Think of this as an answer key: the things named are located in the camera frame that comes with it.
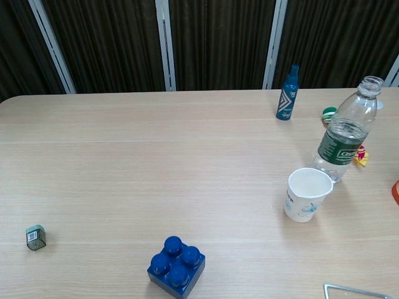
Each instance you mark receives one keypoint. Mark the clear plastic bottle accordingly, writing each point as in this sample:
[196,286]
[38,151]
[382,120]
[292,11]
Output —
[340,146]

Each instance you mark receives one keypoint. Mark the blue spray bottle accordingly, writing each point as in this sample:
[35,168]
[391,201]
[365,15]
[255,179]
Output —
[286,99]

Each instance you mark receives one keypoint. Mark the white paper cup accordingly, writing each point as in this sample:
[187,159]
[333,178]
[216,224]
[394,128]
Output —
[304,202]

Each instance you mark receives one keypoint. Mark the dark fabric partition panel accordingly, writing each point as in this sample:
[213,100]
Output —
[18,46]
[218,43]
[106,43]
[336,34]

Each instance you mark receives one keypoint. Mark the blue toy building block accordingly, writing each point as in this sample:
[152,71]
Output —
[174,280]

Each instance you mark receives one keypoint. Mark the small grey cube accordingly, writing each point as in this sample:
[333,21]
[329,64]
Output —
[36,240]

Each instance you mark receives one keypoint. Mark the clear badge holder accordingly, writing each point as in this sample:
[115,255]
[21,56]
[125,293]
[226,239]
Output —
[343,294]

